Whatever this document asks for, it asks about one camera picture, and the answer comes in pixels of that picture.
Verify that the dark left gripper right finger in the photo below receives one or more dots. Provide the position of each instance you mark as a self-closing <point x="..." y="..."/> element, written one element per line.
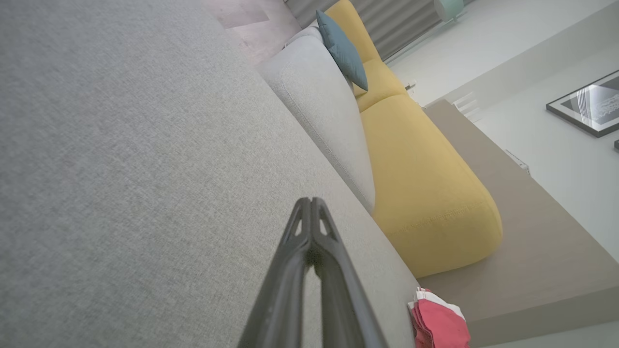
<point x="343" y="304"/>

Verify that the large grey sofa seat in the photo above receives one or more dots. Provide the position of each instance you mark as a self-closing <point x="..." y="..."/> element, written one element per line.
<point x="121" y="169"/>

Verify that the blue grey throw pillow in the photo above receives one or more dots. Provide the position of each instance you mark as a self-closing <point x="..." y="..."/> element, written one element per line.
<point x="346" y="48"/>

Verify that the black framed wall picture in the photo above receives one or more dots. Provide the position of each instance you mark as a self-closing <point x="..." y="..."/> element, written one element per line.
<point x="590" y="104"/>

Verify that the mint green round object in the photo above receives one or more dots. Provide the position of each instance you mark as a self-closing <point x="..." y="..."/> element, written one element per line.
<point x="449" y="8"/>

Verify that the small yellow sofa back cushion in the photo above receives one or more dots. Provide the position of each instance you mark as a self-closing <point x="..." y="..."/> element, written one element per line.
<point x="350" y="21"/>
<point x="382" y="82"/>

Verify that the large yellow sofa back cushion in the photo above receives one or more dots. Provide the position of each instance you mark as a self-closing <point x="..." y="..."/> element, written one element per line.
<point x="425" y="193"/>

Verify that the red white sports jersey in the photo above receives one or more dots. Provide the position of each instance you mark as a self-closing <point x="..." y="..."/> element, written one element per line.
<point x="417" y="326"/>

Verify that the grey back cushion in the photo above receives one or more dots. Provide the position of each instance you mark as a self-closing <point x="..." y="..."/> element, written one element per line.
<point x="324" y="111"/>

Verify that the grey curtain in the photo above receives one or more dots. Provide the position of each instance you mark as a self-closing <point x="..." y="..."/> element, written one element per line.
<point x="391" y="19"/>

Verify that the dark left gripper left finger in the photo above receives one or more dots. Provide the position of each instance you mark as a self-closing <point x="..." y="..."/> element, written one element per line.
<point x="280" y="299"/>

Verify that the red white elastic shorts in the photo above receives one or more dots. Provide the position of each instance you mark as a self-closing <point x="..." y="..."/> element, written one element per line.
<point x="447" y="328"/>

